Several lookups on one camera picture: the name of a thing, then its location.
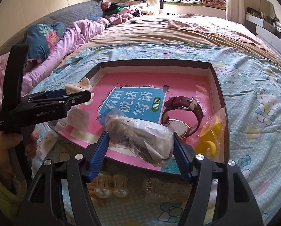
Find vanity mirror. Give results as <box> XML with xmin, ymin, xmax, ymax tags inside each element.
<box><xmin>259</xmin><ymin>0</ymin><xmax>276</xmax><ymax>19</ymax></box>

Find grey white dresser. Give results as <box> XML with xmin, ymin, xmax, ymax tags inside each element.
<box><xmin>245</xmin><ymin>14</ymin><xmax>281</xmax><ymax>59</ymax></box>

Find orange spiral hair tie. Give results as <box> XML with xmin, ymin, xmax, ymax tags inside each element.
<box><xmin>87</xmin><ymin>180</ymin><xmax>106</xmax><ymax>208</ymax></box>

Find tan brown blanket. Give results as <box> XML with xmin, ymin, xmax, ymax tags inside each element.
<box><xmin>66</xmin><ymin>15</ymin><xmax>281</xmax><ymax>65</ymax></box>

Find dark jewelry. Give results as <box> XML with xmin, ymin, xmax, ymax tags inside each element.
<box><xmin>98</xmin><ymin>108</ymin><xmax>174</xmax><ymax>167</ymax></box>

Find pearl hair clip pair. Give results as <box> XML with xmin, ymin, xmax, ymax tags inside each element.
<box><xmin>94</xmin><ymin>171</ymin><xmax>130</xmax><ymax>199</ymax></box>

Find person's left hand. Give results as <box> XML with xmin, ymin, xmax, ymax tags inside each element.
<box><xmin>0</xmin><ymin>130</ymin><xmax>39</xmax><ymax>180</ymax></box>

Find dark cardboard box tray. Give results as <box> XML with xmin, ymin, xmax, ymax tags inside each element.
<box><xmin>48</xmin><ymin>59</ymin><xmax>230</xmax><ymax>176</ymax></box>

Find cream hair claw clip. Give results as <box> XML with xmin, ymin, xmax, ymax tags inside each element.
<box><xmin>65</xmin><ymin>78</ymin><xmax>94</xmax><ymax>106</ymax></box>

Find hello kitty blue bedsheet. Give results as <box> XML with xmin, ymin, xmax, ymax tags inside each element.
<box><xmin>35</xmin><ymin>42</ymin><xmax>281</xmax><ymax>225</ymax></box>

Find bracelet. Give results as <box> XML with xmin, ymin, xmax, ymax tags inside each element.
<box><xmin>144</xmin><ymin>177</ymin><xmax>193</xmax><ymax>202</ymax></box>

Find earring card white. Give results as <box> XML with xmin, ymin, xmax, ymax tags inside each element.
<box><xmin>55</xmin><ymin>107</ymin><xmax>98</xmax><ymax>143</ymax></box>

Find clothes pile on windowsill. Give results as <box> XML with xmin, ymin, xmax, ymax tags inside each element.
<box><xmin>164</xmin><ymin>0</ymin><xmax>226</xmax><ymax>9</ymax></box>

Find pink floral blanket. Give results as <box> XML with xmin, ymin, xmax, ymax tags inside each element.
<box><xmin>168</xmin><ymin>14</ymin><xmax>260</xmax><ymax>44</ymax></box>

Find pink book blue label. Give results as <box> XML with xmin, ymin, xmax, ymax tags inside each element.
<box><xmin>58</xmin><ymin>72</ymin><xmax>214</xmax><ymax>173</ymax></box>

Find yellow item in plastic bag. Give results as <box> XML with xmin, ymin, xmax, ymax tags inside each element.
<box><xmin>194</xmin><ymin>108</ymin><xmax>226</xmax><ymax>158</ymax></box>

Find teal floral pillow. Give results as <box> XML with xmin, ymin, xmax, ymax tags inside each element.
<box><xmin>17</xmin><ymin>22</ymin><xmax>66</xmax><ymax>63</ymax></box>

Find brown strap wristwatch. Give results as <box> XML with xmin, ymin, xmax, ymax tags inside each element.
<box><xmin>160</xmin><ymin>96</ymin><xmax>203</xmax><ymax>139</ymax></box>

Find grey quilted headboard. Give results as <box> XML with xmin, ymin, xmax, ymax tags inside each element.
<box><xmin>0</xmin><ymin>0</ymin><xmax>104</xmax><ymax>56</ymax></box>

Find clothes pile at bedhead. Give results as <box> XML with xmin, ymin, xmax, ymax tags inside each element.
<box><xmin>99</xmin><ymin>0</ymin><xmax>155</xmax><ymax>27</ymax></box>

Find pink quilt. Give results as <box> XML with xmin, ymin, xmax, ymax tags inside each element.
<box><xmin>0</xmin><ymin>18</ymin><xmax>110</xmax><ymax>106</ymax></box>

